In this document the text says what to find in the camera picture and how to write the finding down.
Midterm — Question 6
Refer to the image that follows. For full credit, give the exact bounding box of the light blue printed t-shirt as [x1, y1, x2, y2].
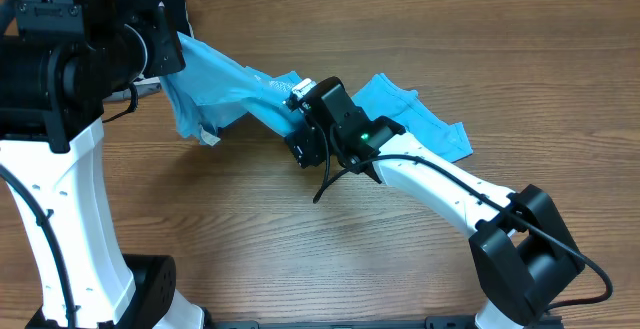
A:
[160, 34, 473, 162]

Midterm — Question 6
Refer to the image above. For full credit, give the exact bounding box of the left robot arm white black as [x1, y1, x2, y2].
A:
[1, 0, 211, 328]

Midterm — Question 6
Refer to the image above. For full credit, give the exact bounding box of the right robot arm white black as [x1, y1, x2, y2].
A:
[285, 117, 584, 328]

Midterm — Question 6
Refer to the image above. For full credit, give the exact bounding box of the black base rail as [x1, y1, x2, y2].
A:
[205, 315, 476, 329]

